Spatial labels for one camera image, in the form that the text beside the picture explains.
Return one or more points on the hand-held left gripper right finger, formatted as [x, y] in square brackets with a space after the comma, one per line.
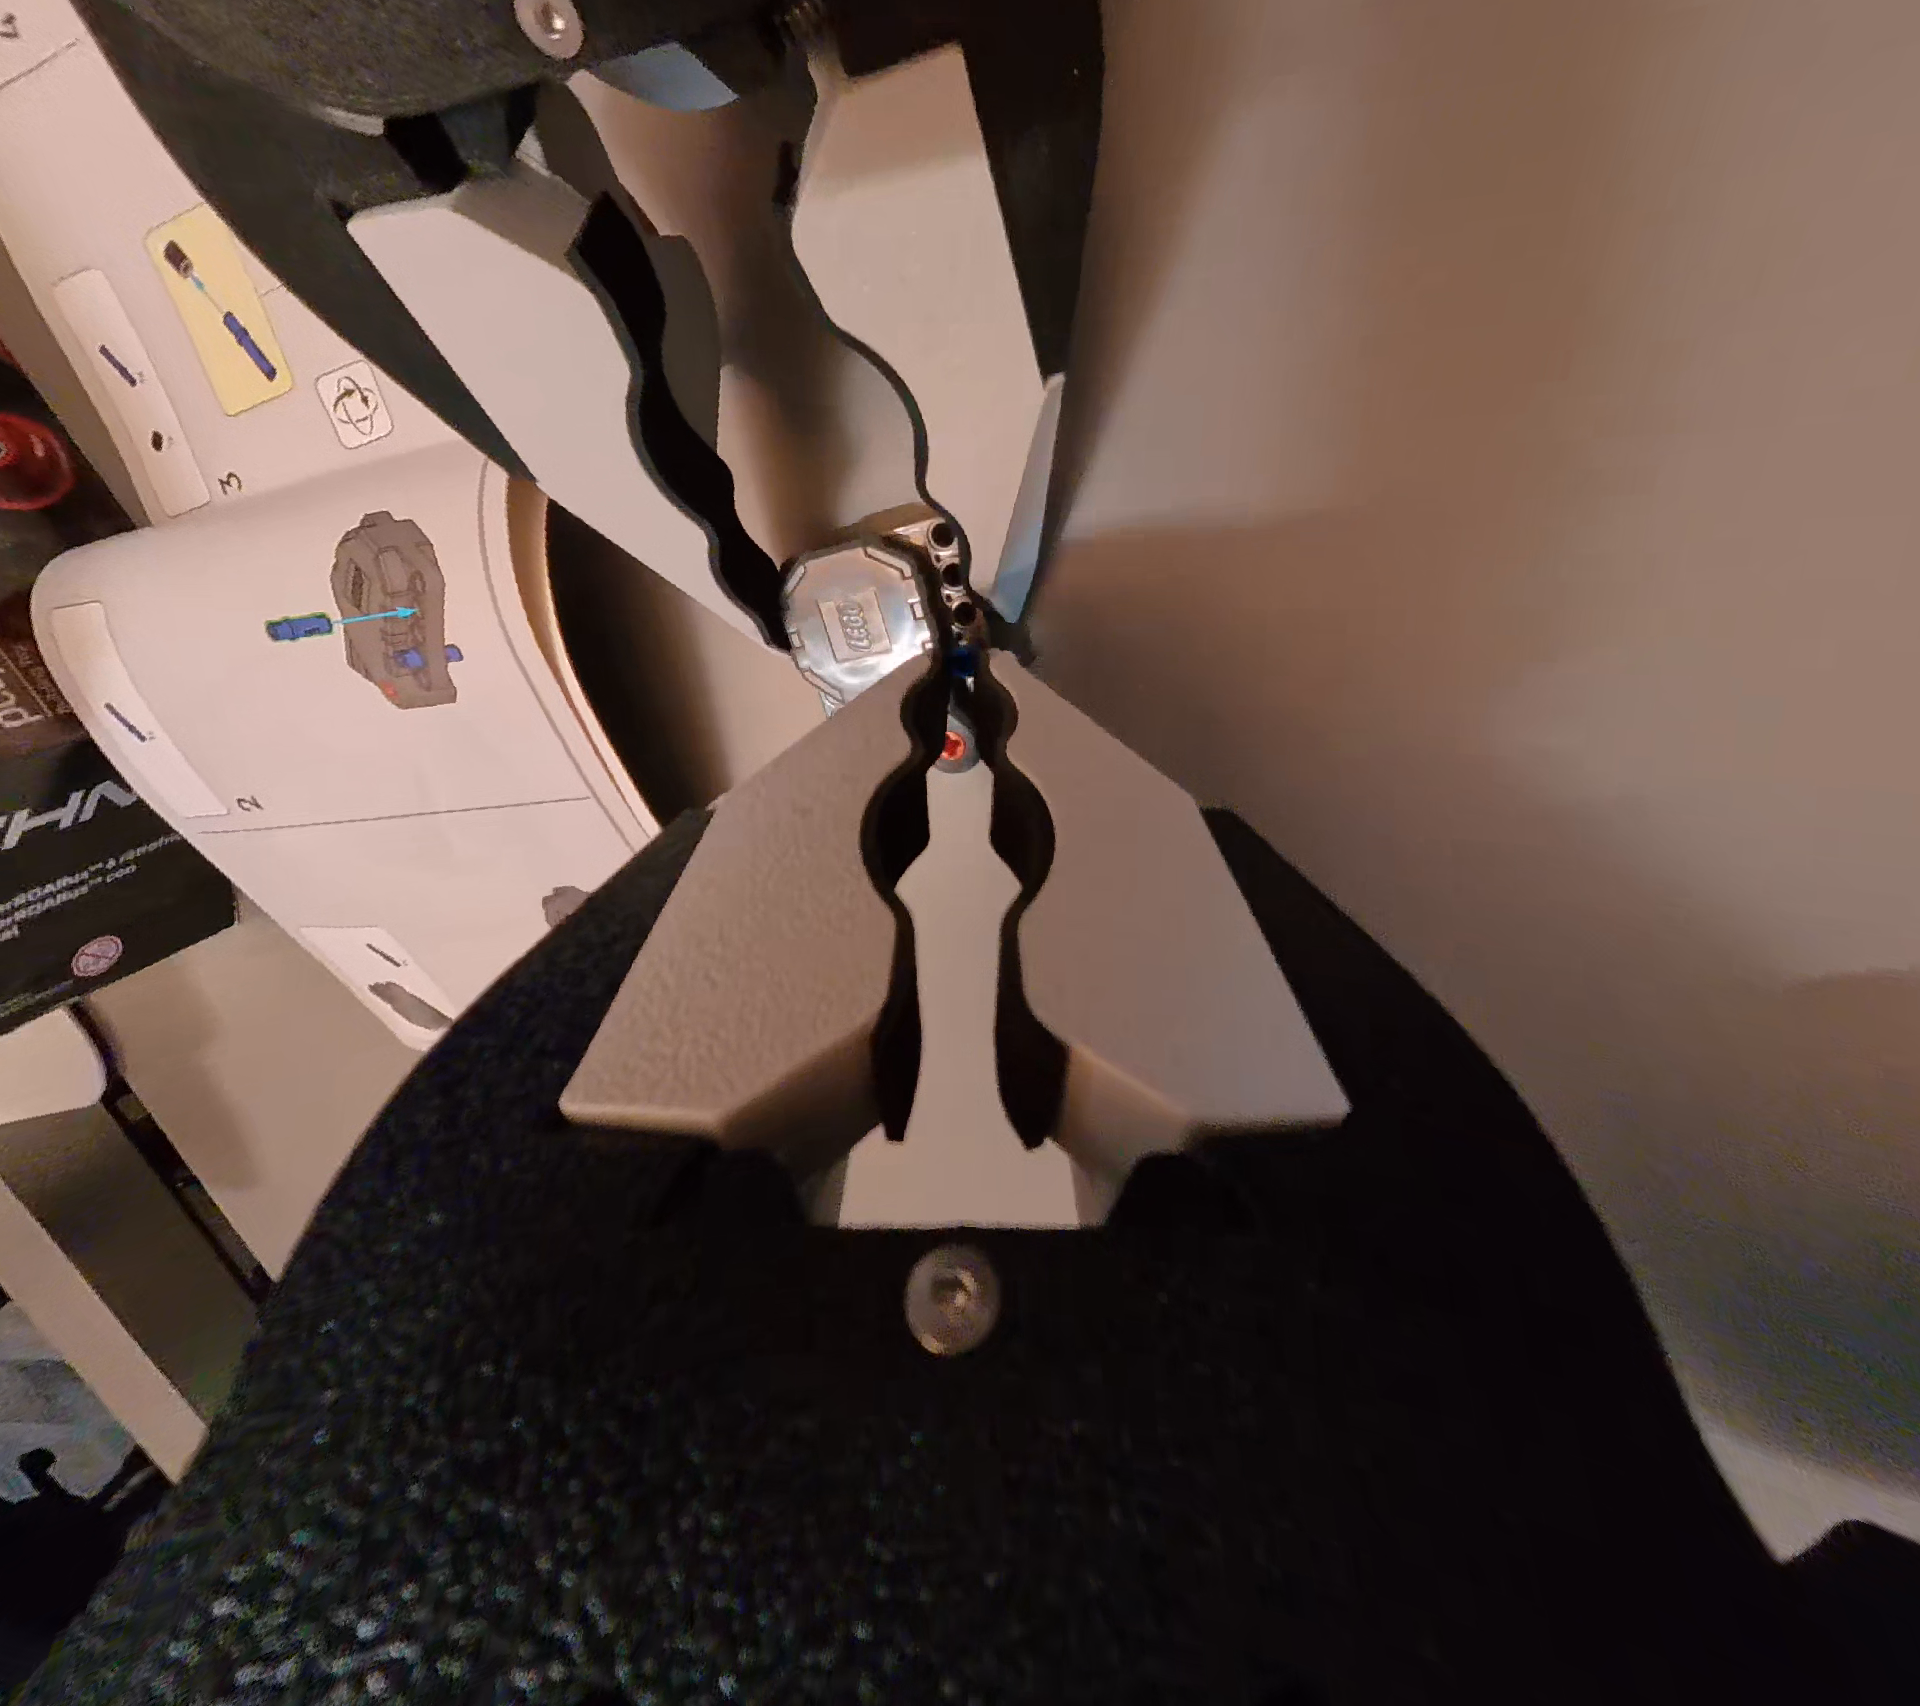
[1170, 970]

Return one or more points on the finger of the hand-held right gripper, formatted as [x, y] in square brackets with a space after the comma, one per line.
[510, 310]
[930, 236]

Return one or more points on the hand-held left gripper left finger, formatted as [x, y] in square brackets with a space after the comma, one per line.
[736, 955]

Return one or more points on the grey toy motor block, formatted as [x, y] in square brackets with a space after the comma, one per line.
[856, 625]

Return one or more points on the open instruction booklet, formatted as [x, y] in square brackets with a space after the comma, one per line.
[374, 715]

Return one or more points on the black toy set box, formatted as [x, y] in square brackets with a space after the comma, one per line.
[89, 866]

